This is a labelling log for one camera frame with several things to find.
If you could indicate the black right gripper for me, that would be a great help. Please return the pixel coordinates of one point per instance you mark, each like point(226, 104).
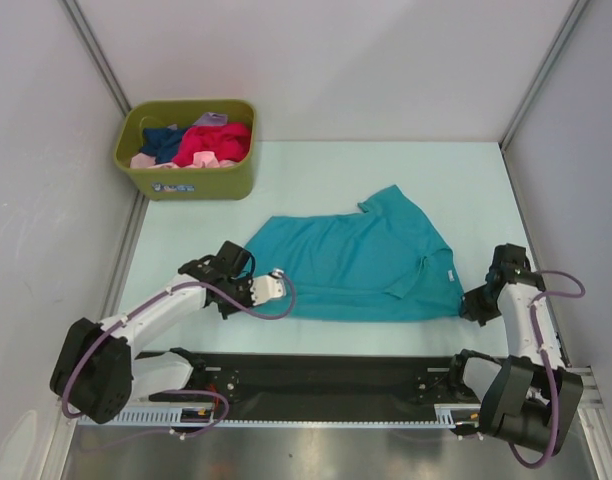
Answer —
point(471, 310)

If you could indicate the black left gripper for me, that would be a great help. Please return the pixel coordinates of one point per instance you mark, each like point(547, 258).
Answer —
point(247, 284)

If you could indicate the teal t shirt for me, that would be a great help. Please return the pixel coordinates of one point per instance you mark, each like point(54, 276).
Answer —
point(384, 263)

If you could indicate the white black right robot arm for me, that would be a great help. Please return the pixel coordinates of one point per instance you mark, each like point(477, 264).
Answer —
point(527, 400)

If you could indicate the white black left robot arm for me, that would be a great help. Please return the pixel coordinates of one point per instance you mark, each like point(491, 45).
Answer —
point(100, 368)

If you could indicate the olive green plastic tub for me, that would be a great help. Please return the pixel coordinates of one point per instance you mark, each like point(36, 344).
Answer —
point(211, 183)

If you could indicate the blue Bowl Tub sticker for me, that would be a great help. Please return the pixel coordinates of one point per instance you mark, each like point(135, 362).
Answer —
point(177, 188)

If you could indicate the light pink t shirt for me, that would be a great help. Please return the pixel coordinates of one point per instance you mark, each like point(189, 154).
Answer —
point(201, 160)

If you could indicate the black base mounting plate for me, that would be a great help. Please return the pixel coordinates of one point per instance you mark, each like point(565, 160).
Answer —
point(310, 388)

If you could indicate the magenta t shirt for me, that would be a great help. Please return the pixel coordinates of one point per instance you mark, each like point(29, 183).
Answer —
point(229, 142)

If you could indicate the navy blue t shirt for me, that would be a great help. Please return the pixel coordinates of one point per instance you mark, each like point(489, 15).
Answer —
point(162, 143)

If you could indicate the lavender t shirt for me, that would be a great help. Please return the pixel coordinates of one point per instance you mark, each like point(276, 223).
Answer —
point(212, 119)

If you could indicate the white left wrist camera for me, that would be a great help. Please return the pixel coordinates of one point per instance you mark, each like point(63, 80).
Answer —
point(268, 287)

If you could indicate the light blue slotted cable duct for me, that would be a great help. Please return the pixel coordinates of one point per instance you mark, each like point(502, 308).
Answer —
point(167, 416)

